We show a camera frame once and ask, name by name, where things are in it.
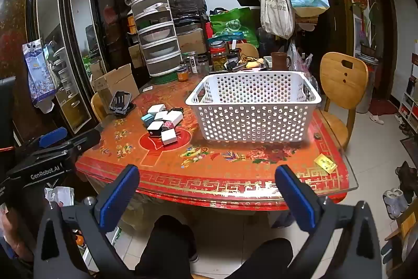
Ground brown ceramic mug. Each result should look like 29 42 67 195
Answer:
270 52 292 72

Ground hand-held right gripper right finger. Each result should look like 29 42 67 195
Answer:
275 164 382 279

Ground brown cardboard box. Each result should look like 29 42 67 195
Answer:
178 29 208 55

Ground blue white snack bag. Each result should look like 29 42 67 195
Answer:
22 38 57 113

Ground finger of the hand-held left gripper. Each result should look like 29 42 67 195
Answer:
49 129 102 157
23 128 68 155

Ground dark red door mat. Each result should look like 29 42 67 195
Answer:
368 99 399 116

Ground dark shoes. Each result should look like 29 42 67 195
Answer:
395 161 418 196

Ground clear plastic bag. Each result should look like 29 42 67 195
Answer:
287 40 315 77

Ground open cardboard box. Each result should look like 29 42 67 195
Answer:
93 63 141 110

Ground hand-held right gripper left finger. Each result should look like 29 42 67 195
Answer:
34 164 140 279

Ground potted plant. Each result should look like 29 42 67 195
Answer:
359 3 382 58

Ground dark mirrored wardrobe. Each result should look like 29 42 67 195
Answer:
0 0 132 144

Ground person's leg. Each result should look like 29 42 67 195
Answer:
135 215 198 279
225 237 294 279

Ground person's right leg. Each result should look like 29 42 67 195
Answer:
225 237 294 279

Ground grey shoes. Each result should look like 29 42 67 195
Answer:
382 188 409 220

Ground yellow card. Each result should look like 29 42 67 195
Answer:
314 156 337 174

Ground white plastic drawer unit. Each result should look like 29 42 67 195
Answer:
131 0 183 77

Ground person's left leg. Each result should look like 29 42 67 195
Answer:
135 215 198 279

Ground red printed tablecloth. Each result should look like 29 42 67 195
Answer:
76 75 358 212

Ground red lid glass jar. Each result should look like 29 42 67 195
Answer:
209 40 229 72

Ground white perforated plastic basket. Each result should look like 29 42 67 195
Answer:
185 71 322 143

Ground green shopping bag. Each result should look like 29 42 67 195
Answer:
209 7 260 48

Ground green plastic tray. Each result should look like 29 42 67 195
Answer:
152 74 179 85

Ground white shoe rack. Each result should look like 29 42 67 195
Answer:
398 76 418 132

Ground black phone stand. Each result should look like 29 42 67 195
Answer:
109 90 136 116

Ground wooden chair with holes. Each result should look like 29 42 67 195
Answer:
317 52 369 149

